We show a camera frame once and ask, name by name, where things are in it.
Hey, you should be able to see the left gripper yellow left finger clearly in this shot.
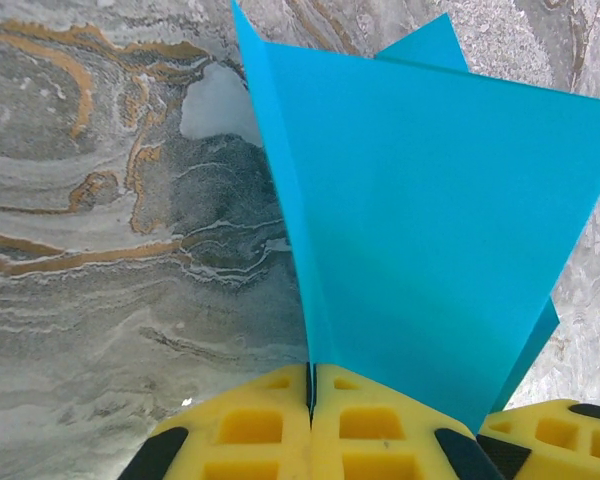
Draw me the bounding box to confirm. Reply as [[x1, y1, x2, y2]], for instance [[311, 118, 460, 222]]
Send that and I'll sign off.
[[119, 363, 314, 480]]

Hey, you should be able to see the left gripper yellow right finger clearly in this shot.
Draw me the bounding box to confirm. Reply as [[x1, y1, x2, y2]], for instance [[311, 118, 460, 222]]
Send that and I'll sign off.
[[309, 363, 506, 480]]

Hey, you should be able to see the blue paper sheet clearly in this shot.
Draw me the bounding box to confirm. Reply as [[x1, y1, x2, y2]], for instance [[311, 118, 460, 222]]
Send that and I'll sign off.
[[229, 0, 600, 436]]

